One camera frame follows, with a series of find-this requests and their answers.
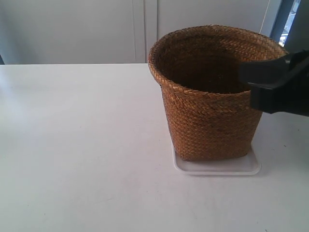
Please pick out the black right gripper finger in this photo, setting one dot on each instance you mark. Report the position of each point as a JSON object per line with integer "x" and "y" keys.
{"x": 269, "y": 98}
{"x": 268, "y": 73}

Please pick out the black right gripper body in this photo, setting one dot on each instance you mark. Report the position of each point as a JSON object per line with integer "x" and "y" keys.
{"x": 294, "y": 93}

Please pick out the brown woven wicker basket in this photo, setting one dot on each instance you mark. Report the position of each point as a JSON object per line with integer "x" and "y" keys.
{"x": 207, "y": 108}

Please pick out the white rectangular plastic tray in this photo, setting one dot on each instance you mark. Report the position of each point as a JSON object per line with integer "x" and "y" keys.
{"x": 245, "y": 166}

